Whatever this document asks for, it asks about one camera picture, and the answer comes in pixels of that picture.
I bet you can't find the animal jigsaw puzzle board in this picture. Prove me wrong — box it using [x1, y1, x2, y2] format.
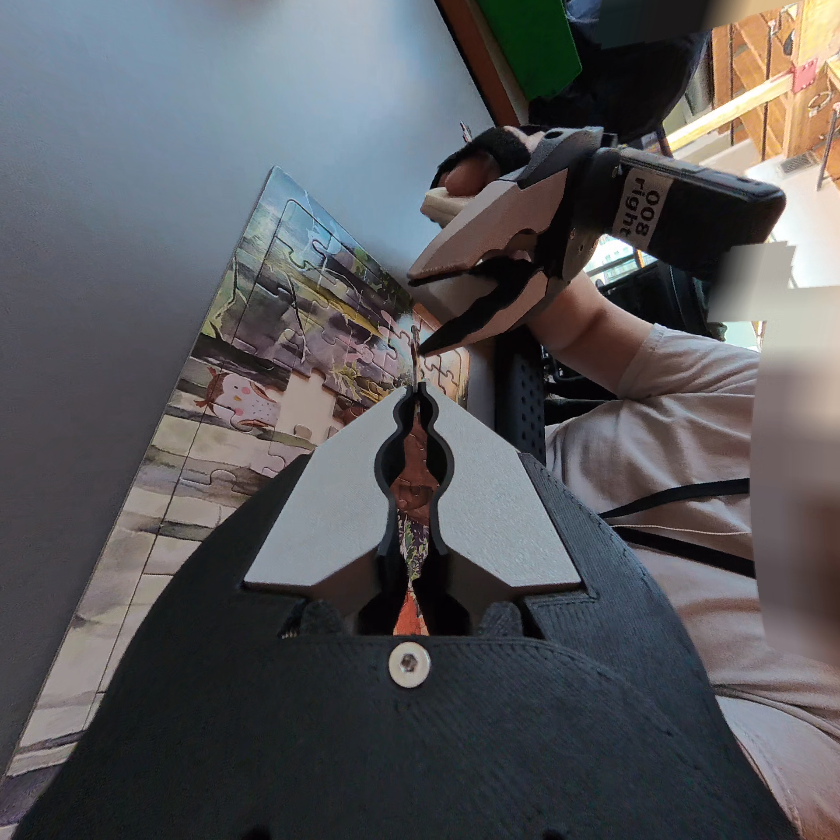
[0, 165, 473, 778]

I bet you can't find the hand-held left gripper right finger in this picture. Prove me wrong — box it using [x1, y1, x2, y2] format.
[420, 382, 583, 636]

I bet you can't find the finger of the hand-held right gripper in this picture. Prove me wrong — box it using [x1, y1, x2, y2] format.
[407, 168, 571, 287]
[416, 255, 560, 358]

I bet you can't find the black perforated pad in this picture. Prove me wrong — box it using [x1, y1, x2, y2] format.
[492, 328, 549, 467]

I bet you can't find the black harness strap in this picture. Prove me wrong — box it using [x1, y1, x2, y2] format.
[600, 478, 756, 578]

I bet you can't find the person's right hand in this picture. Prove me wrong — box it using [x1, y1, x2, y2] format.
[436, 150, 505, 198]

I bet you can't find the wood-edged grey desk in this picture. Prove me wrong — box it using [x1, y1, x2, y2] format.
[433, 0, 532, 129]

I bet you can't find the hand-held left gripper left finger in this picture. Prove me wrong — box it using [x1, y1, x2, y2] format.
[244, 385, 420, 636]

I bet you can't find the large green plastic bin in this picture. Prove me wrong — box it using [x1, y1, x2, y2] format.
[472, 0, 584, 101]

